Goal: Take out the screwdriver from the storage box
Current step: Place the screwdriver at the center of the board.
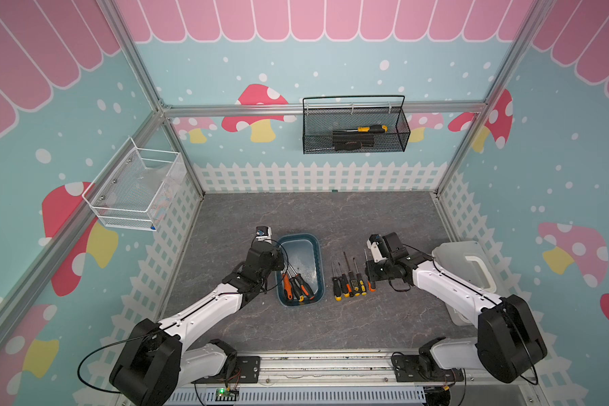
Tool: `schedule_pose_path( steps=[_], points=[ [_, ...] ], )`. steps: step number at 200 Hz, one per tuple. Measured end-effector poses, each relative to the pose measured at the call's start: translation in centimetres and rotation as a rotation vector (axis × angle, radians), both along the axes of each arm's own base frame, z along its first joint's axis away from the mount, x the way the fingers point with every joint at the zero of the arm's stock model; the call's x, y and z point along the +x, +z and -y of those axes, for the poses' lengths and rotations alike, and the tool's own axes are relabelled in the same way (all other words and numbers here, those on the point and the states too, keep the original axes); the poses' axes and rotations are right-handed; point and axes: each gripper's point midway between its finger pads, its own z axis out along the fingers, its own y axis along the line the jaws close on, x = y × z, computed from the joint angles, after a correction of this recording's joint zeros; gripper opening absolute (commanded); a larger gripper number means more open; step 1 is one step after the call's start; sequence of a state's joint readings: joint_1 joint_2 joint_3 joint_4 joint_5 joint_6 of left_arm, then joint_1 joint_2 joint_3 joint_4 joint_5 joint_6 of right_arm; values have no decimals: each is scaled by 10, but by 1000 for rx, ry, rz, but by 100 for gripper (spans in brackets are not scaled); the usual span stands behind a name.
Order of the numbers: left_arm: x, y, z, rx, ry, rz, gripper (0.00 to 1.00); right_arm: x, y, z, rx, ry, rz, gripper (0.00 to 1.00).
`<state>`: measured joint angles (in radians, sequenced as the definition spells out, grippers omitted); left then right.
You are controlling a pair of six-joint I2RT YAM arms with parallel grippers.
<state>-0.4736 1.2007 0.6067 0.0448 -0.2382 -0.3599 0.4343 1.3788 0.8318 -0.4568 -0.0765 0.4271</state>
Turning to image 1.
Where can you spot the black grey screwdriver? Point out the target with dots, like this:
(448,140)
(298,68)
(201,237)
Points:
(296,289)

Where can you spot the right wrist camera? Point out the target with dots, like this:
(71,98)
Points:
(374,244)

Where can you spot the white wire mesh basket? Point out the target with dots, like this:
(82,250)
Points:
(137,188)

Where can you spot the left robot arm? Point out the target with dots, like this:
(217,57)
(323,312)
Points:
(156,358)

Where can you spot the yellow collar screwdriver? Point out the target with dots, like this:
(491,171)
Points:
(353,282)

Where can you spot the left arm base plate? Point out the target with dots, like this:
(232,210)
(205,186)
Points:
(242,369)

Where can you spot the orange handled screwdriver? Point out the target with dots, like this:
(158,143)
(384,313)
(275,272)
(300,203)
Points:
(288,290)

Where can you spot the translucent plastic toolbox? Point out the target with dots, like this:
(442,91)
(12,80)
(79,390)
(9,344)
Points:
(467,259)

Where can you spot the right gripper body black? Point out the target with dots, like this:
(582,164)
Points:
(379,271)

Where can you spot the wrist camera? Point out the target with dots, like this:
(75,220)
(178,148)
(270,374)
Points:
(263,233)
(374,244)

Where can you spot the black tool in basket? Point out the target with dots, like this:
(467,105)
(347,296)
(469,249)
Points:
(350,142)

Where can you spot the teal plastic storage box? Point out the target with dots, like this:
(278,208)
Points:
(304,252)

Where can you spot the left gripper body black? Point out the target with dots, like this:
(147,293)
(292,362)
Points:
(277,264)

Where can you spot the yellow black screwdriver in basket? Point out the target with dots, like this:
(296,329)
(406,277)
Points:
(373,129)

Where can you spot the green lit circuit board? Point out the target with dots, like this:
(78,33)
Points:
(227,395)

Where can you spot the black wire mesh basket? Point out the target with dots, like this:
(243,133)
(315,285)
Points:
(323,114)

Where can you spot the black orange hex screwdriver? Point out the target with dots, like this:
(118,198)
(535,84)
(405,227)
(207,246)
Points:
(304,288)

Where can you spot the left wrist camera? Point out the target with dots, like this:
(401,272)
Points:
(263,233)

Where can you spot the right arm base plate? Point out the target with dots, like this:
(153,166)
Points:
(420,368)

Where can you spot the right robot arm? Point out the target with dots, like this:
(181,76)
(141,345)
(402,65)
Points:
(508,341)

